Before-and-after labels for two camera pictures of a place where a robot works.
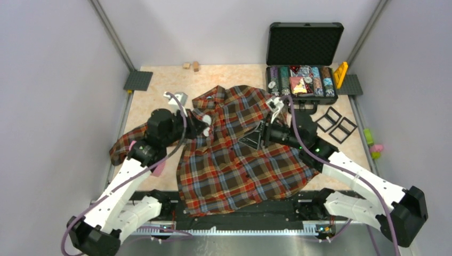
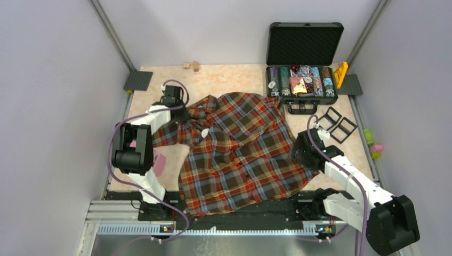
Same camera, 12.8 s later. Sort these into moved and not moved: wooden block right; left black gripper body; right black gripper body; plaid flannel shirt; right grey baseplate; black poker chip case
Moved: left black gripper body; right black gripper body
Not moved: right grey baseplate; plaid flannel shirt; wooden block right; black poker chip case
